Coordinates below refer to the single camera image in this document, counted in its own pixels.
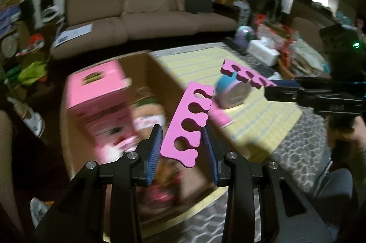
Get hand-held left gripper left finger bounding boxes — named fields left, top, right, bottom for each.
left=33, top=124, right=163, bottom=243

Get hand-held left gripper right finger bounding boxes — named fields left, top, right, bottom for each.
left=202, top=126, right=329, bottom=243

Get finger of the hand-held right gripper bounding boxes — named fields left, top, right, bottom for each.
left=269, top=79, right=301, bottom=88
left=264, top=85, right=364, bottom=115

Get pink foam toe separator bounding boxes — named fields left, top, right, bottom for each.
left=160, top=81, right=214, bottom=168
left=220, top=59, right=278, bottom=89

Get brown cardboard box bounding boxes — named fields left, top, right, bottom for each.
left=59, top=50, right=221, bottom=243

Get tall pink box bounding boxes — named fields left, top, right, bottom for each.
left=64, top=60, right=139, bottom=166

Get person's right hand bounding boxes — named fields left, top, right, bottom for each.
left=328, top=117, right=366, bottom=147

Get colourful packet pile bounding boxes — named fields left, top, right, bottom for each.
left=256, top=14, right=329, bottom=80

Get pink tube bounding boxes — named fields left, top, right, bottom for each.
left=209, top=104, right=235, bottom=129

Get white tissue box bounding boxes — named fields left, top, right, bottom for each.
left=246, top=37, right=280, bottom=66

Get yellow striped mat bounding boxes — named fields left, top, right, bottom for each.
left=103, top=43, right=304, bottom=243

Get brown armchair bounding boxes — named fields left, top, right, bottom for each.
left=292, top=17, right=326, bottom=43

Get grey black patterned rug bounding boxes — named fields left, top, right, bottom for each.
left=172, top=106, right=344, bottom=243

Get round pink blue tin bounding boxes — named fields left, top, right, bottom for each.
left=214, top=72, right=255, bottom=109

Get purple green ball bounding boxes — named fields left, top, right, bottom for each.
left=234, top=26, right=255, bottom=48

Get dark grey cushion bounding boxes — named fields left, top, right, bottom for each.
left=185, top=0, right=213, bottom=14

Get white shoe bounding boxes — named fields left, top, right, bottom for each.
left=6, top=97, right=45, bottom=136

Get clear plastic container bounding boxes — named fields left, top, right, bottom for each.
left=30, top=197, right=55, bottom=229

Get white paper sheet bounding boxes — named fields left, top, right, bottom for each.
left=53, top=24, right=93, bottom=48

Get brown upholstered seat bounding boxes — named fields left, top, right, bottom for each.
left=0, top=112, right=23, bottom=232

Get green bag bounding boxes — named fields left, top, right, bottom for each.
left=7, top=61, right=48, bottom=86

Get blue striped boxes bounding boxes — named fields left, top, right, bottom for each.
left=0, top=6, right=22, bottom=38

